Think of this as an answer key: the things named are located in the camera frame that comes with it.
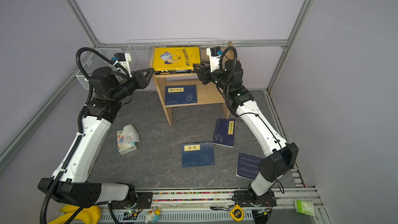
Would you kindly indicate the black wolf cover book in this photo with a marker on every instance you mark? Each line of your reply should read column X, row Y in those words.
column 171, row 72

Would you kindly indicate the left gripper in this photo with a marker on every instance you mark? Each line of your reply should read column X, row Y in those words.
column 141, row 79

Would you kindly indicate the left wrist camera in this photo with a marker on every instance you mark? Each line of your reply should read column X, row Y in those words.
column 124, row 59

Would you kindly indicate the small white toy figure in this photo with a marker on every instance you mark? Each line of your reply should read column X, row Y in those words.
column 153, row 216

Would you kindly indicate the blue book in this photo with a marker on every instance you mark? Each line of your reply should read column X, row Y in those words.
column 197, row 154

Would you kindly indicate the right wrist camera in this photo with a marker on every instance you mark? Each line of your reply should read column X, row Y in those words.
column 214, row 54

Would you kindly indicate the navy notebook white lines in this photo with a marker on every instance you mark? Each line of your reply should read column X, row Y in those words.
column 247, row 166

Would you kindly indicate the yellow folder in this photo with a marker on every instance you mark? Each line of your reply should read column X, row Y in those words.
column 178, row 59

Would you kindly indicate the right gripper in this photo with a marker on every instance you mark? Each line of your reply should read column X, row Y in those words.
column 207, row 74

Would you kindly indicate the white wire rack basket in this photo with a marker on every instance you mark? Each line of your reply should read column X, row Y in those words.
column 141, row 49

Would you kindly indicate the green white packet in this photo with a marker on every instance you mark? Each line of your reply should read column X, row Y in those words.
column 304, row 207

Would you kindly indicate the wooden two-tier bookshelf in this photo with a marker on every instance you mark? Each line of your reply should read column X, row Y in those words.
column 206, row 94

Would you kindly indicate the navy book yellow label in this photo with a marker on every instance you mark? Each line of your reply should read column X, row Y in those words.
column 180, row 95
column 224, row 133

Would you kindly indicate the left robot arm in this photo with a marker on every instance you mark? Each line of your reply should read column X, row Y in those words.
column 109, row 84

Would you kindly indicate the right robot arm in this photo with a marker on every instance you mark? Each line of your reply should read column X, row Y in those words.
column 280, row 156

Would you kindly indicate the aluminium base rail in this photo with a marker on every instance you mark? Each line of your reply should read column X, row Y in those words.
column 210, row 205

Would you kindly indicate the yellow banana toy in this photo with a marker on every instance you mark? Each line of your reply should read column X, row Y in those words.
column 89, row 215

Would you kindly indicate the yellow tape measure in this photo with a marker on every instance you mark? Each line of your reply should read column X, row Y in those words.
column 237, row 213

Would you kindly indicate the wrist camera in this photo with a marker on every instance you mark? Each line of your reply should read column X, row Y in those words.
column 124, row 59
column 214, row 54

